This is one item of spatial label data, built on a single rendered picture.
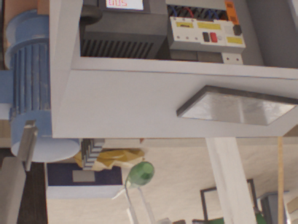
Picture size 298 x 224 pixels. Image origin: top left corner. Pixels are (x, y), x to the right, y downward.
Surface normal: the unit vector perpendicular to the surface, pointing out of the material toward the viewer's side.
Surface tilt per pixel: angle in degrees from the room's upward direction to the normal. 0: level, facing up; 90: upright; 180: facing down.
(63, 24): 0
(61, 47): 0
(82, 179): 90
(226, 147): 91
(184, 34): 90
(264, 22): 90
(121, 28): 25
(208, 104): 0
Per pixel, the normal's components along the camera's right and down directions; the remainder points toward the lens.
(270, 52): -0.95, -0.01
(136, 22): 0.22, 0.63
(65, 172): 0.28, -0.43
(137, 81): 0.12, 0.90
